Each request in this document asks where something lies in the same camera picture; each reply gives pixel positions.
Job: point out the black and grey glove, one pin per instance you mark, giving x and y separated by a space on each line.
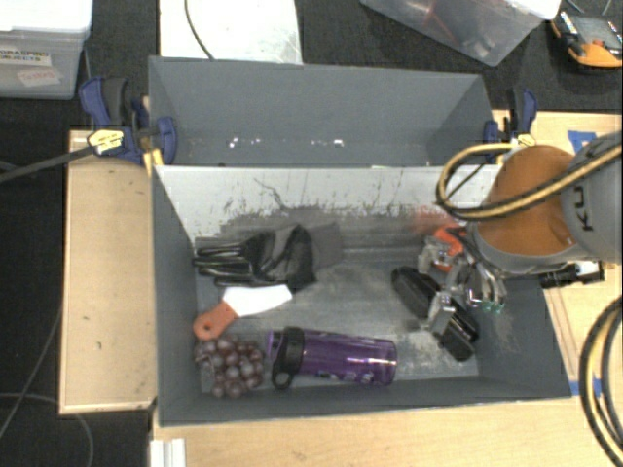
282 256

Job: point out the orange and black object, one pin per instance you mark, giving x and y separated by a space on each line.
447 235

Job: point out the purple toy grape bunch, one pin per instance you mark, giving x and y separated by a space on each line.
231 365

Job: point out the purple plastic bottle black cap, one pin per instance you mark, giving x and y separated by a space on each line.
340 355

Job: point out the pale wood board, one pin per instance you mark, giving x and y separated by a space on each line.
107 285

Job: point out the black oblong case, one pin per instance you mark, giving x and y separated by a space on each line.
414 290

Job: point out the grey metal bin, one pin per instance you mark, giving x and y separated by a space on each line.
311 110

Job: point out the black cylinder on white bracket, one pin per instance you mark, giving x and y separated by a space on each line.
560 277

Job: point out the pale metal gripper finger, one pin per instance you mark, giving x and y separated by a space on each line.
430 257
442 313

